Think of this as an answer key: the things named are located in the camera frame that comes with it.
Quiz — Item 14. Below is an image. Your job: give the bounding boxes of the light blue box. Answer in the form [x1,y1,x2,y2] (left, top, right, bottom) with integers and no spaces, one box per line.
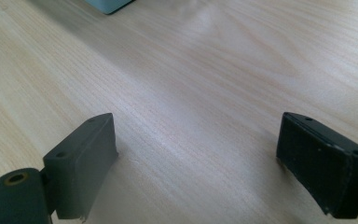
[84,0,136,16]

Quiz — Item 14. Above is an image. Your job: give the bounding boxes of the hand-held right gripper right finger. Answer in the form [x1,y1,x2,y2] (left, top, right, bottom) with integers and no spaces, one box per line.
[276,111,358,219]

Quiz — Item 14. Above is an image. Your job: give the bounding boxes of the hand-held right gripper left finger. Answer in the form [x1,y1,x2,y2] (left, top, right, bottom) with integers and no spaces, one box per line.
[42,112,119,220]

